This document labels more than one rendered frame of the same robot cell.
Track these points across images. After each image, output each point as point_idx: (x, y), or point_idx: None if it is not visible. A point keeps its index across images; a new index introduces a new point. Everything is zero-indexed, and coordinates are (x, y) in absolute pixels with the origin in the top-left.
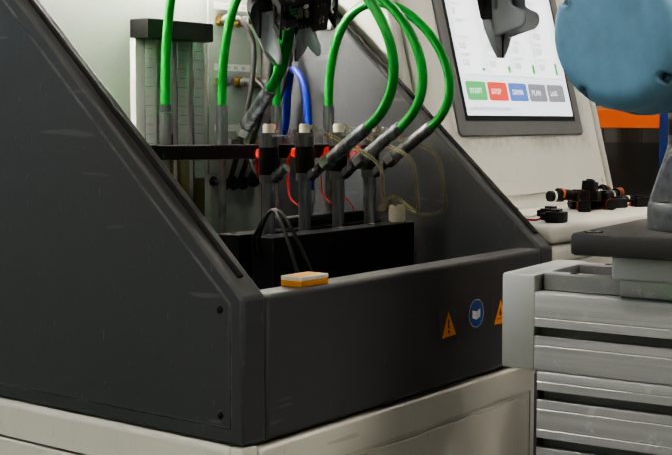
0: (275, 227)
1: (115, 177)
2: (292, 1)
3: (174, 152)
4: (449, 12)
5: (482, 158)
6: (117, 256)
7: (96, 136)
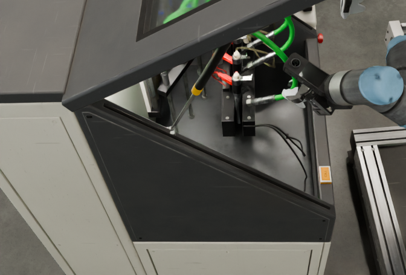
0: (225, 91)
1: (264, 196)
2: (334, 109)
3: (173, 85)
4: None
5: None
6: (264, 213)
7: (251, 187)
